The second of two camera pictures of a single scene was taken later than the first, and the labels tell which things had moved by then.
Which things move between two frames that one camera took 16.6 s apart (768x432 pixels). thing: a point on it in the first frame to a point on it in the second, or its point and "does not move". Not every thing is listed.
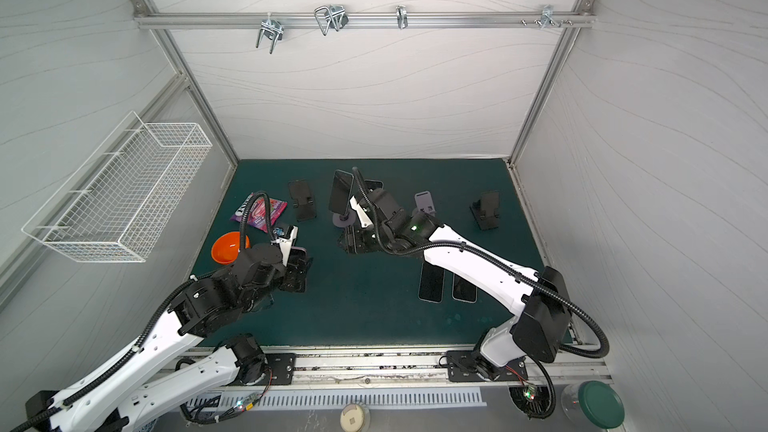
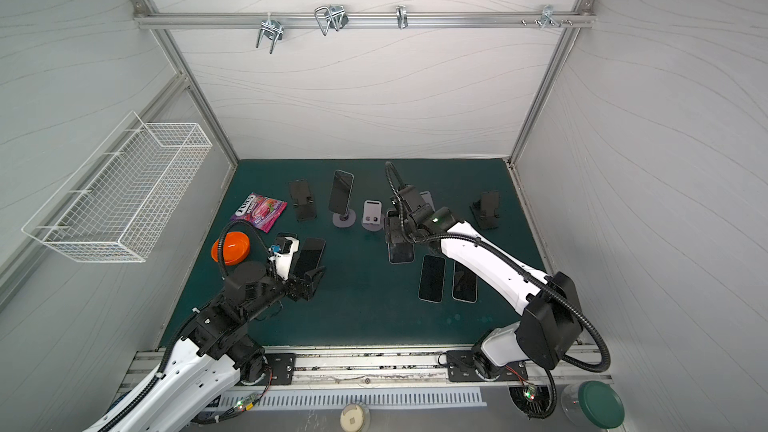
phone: x=374 y=184 to x=399 y=253
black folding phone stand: x=300 y=192 does not move
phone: x=341 y=192 does not move
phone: x=432 y=284 does not move
